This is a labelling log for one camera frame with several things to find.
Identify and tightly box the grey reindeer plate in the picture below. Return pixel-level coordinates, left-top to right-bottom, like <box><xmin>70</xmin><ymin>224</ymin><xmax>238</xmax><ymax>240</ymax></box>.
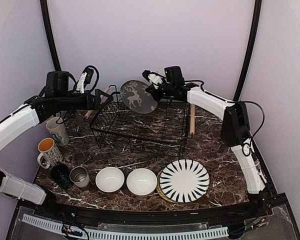
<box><xmin>120</xmin><ymin>80</ymin><xmax>158</xmax><ymax>114</ymax></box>

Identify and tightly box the floral white tall cup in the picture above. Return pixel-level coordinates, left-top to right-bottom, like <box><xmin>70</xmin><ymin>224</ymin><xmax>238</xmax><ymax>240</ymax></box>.
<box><xmin>45</xmin><ymin>117</ymin><xmax>69</xmax><ymax>147</ymax></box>

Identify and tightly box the patterned white mug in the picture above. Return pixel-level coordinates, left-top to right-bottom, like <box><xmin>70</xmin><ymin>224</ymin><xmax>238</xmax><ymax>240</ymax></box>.
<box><xmin>37</xmin><ymin>138</ymin><xmax>63</xmax><ymax>169</ymax></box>

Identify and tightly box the white brown-band cup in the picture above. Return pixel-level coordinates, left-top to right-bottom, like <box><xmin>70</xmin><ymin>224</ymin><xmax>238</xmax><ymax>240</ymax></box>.
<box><xmin>69</xmin><ymin>166</ymin><xmax>92</xmax><ymax>191</ymax></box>

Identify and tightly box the dark green mug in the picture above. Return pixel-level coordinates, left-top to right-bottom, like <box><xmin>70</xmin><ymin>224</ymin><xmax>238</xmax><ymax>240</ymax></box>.
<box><xmin>50</xmin><ymin>163</ymin><xmax>74</xmax><ymax>190</ymax></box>

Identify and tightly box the orange bowl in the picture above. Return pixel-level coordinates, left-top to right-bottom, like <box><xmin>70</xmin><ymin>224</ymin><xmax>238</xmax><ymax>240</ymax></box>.
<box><xmin>95</xmin><ymin>167</ymin><xmax>125</xmax><ymax>193</ymax></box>

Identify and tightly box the white ceramic bowl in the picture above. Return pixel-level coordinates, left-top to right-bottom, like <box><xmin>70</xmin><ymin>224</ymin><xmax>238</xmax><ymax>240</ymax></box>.
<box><xmin>126</xmin><ymin>168</ymin><xmax>158</xmax><ymax>196</ymax></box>

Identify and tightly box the blue striped white plate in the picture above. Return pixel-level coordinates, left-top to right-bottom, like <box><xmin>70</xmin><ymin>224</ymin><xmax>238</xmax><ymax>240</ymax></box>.
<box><xmin>159</xmin><ymin>159</ymin><xmax>210</xmax><ymax>204</ymax></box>

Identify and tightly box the yellow woven plate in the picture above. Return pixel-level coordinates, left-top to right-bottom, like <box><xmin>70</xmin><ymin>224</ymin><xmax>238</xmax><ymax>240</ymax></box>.
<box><xmin>156</xmin><ymin>169</ymin><xmax>176</xmax><ymax>203</ymax></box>

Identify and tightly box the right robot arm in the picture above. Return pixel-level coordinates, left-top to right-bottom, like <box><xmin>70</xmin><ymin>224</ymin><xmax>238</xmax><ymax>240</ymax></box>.
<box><xmin>142</xmin><ymin>66</ymin><xmax>267</xmax><ymax>195</ymax></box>

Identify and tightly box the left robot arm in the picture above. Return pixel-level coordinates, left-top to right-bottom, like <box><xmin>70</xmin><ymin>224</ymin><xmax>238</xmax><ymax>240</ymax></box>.
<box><xmin>0</xmin><ymin>66</ymin><xmax>112</xmax><ymax>218</ymax></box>

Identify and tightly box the left wooden rack handle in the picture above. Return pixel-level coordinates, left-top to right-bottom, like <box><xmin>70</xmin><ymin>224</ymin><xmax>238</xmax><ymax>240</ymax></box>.
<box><xmin>84</xmin><ymin>86</ymin><xmax>110</xmax><ymax>120</ymax></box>

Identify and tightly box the wooden rack handle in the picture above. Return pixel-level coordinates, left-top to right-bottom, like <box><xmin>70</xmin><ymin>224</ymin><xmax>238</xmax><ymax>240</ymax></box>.
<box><xmin>84</xmin><ymin>86</ymin><xmax>110</xmax><ymax>120</ymax></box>
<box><xmin>189</xmin><ymin>104</ymin><xmax>196</xmax><ymax>135</ymax></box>

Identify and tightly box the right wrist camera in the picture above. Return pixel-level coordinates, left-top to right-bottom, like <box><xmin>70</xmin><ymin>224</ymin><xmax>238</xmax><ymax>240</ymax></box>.
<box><xmin>142</xmin><ymin>70</ymin><xmax>165</xmax><ymax>88</ymax></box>

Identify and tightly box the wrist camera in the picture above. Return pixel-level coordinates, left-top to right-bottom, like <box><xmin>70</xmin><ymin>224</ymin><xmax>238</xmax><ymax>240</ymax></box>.
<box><xmin>142</xmin><ymin>70</ymin><xmax>165</xmax><ymax>88</ymax></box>
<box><xmin>73</xmin><ymin>65</ymin><xmax>100</xmax><ymax>94</ymax></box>

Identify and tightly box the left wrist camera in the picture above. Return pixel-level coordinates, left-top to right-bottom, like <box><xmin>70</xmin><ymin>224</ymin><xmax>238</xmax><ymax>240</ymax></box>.
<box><xmin>73</xmin><ymin>65</ymin><xmax>100</xmax><ymax>94</ymax></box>

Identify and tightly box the black wire dish rack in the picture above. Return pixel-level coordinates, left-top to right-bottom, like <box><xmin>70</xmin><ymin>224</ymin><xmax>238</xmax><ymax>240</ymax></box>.
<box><xmin>88</xmin><ymin>85</ymin><xmax>191</xmax><ymax>160</ymax></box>

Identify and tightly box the right wooden rack handle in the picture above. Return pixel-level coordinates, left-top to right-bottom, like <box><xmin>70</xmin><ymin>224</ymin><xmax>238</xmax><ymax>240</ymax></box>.
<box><xmin>189</xmin><ymin>104</ymin><xmax>196</xmax><ymax>135</ymax></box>

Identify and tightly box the black front rail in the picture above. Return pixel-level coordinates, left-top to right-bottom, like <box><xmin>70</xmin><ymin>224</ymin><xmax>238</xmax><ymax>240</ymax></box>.
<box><xmin>32</xmin><ymin>199</ymin><xmax>273</xmax><ymax>227</ymax></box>

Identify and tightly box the white cable duct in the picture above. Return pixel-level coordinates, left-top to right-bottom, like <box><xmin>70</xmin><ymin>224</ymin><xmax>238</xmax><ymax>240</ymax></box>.
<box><xmin>21</xmin><ymin>214</ymin><xmax>229</xmax><ymax>240</ymax></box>

